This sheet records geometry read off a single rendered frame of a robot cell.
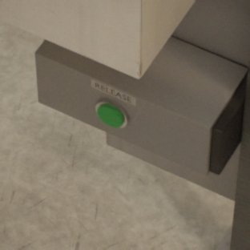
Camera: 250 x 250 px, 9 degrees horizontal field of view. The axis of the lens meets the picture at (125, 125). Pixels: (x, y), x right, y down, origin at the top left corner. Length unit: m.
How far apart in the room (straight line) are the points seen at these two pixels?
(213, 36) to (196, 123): 0.09
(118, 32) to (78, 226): 1.56
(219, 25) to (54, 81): 0.18
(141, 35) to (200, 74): 0.24
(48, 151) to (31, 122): 0.08
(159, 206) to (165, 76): 1.36
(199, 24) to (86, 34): 0.23
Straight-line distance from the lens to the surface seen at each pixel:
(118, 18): 1.24
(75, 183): 2.86
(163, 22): 1.29
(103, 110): 1.50
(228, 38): 1.48
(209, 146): 1.47
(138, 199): 2.83
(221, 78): 1.48
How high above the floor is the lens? 2.33
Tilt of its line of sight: 53 degrees down
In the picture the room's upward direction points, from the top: straight up
